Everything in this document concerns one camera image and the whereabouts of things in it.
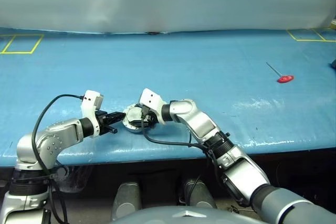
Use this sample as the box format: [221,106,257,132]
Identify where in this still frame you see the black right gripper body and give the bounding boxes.
[140,105,159,131]

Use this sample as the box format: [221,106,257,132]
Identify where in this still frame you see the blue table cover sheet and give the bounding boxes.
[0,26,336,167]

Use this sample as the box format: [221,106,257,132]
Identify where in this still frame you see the clear plastic bag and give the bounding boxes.
[55,165,92,193]

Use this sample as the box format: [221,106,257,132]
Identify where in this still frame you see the grey rounded robot leg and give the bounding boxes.
[183,178,217,209]
[112,181,142,221]

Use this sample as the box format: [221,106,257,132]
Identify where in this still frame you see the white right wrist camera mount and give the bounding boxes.
[138,88,169,125]

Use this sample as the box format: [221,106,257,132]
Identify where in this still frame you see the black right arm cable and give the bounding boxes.
[141,105,230,172]

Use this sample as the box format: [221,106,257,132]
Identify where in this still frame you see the grey robot torso with emblem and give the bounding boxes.
[109,205,263,224]

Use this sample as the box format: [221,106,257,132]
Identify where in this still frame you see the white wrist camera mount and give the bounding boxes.
[138,88,169,125]
[80,90,104,138]

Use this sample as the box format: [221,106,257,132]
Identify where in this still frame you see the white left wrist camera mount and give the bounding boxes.
[80,90,104,138]

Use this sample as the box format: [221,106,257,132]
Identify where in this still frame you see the red T-handle hex key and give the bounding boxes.
[266,62,295,83]

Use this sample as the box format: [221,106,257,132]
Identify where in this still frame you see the silver motor rotor disc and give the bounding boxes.
[123,103,148,129]

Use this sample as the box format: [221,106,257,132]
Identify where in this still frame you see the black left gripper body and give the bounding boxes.
[94,110,113,136]

